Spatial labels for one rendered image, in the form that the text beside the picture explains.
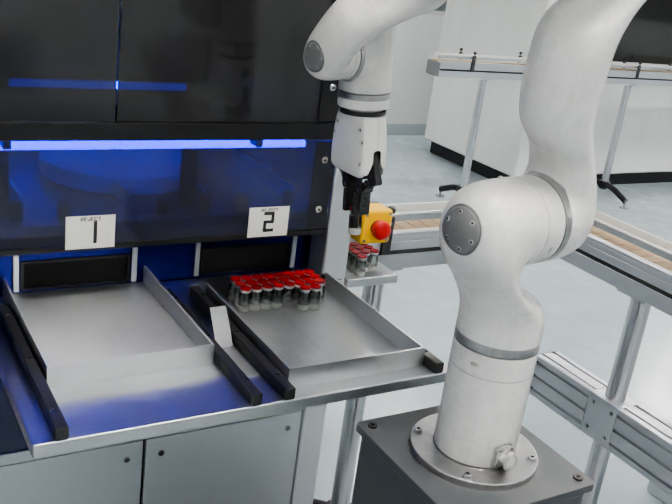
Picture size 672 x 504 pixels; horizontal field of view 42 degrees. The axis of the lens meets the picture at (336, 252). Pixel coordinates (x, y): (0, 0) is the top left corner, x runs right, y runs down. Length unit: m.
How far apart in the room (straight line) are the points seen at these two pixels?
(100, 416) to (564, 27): 0.80
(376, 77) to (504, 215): 0.38
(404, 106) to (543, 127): 6.42
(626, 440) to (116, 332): 1.31
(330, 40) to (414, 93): 6.27
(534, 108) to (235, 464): 1.09
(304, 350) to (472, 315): 0.40
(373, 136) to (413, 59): 6.11
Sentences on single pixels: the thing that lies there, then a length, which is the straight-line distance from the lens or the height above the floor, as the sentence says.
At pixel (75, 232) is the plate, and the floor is 1.02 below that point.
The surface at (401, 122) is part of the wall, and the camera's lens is 7.54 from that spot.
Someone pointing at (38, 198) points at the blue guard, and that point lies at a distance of 1.50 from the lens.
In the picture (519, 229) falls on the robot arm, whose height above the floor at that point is 1.24.
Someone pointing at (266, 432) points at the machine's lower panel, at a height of 0.54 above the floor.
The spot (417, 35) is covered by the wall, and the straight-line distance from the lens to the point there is 7.45.
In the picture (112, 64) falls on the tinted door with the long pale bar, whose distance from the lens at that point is 1.49.
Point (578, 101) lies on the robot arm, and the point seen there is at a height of 1.40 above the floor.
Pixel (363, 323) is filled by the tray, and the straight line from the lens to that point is 1.61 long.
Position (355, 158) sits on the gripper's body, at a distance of 1.38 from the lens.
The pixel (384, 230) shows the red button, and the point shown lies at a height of 1.00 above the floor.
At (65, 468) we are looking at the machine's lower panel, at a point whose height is 0.55.
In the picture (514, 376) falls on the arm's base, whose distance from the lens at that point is 1.21.
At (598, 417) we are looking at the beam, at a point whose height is 0.50.
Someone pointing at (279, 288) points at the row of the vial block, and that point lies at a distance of 1.61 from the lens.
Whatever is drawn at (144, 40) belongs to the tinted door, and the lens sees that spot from 1.50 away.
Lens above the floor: 1.55
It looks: 20 degrees down
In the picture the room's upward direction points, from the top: 8 degrees clockwise
